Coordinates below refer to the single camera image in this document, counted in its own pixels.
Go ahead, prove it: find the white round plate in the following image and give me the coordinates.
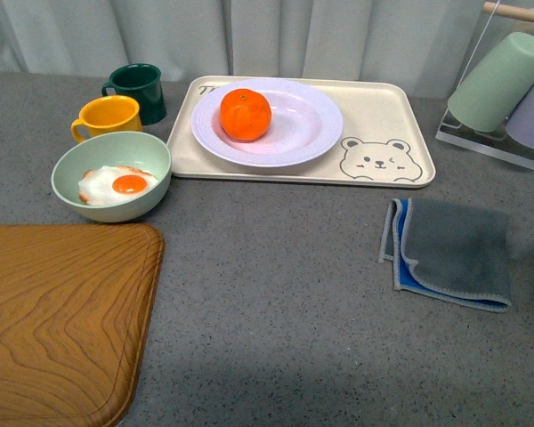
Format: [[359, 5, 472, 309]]
[[190, 77, 344, 168]]

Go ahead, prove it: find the orange mandarin fruit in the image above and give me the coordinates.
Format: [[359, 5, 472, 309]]
[[220, 88, 271, 141]]

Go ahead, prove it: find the cream bear tray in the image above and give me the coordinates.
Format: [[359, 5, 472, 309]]
[[167, 77, 435, 188]]

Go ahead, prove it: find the light green bowl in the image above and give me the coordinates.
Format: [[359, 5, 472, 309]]
[[51, 132, 172, 222]]

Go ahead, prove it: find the fake fried egg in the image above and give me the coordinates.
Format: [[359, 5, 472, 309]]
[[77, 165, 158, 206]]

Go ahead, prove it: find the dark green mug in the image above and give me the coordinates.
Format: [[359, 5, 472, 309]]
[[101, 63, 166, 125]]

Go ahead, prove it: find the yellow mug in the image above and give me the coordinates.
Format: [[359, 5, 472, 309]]
[[70, 95, 143, 142]]

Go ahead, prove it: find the grey blue folded cloth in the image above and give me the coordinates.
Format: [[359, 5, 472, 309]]
[[378, 197, 512, 313]]

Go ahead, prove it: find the wooden cutting board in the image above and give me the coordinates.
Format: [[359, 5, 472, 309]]
[[0, 224, 165, 426]]

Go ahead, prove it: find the grey white curtain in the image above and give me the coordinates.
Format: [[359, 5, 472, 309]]
[[0, 1, 534, 98]]

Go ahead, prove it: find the light green cup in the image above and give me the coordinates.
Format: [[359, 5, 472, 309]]
[[448, 32, 534, 133]]

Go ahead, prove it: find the clear acrylic cup stand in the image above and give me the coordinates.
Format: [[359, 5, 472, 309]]
[[436, 1, 534, 170]]

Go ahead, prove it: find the wooden stand rod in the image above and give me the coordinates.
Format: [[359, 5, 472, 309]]
[[481, 2, 534, 23]]

